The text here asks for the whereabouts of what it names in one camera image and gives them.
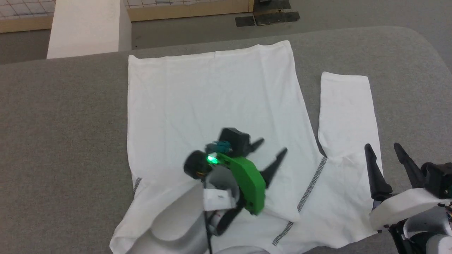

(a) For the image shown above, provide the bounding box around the black left gripper round motor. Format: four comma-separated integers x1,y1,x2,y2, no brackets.
184,151,209,180

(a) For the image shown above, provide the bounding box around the white box pedestal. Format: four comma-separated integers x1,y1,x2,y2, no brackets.
47,0,132,59

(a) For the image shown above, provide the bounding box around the white garment with grey stitching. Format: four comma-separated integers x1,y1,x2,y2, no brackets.
109,41,382,254

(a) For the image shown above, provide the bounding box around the large black floor mat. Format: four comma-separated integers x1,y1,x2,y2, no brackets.
254,0,301,26

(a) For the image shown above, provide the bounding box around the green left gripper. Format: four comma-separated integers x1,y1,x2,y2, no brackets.
216,138,288,216

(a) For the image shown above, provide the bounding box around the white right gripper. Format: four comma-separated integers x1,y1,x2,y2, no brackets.
364,143,452,231

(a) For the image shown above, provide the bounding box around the grey fabric sofa surface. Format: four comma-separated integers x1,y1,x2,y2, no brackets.
0,26,452,254

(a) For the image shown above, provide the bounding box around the small black floor patch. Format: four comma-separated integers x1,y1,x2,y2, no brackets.
236,16,256,28

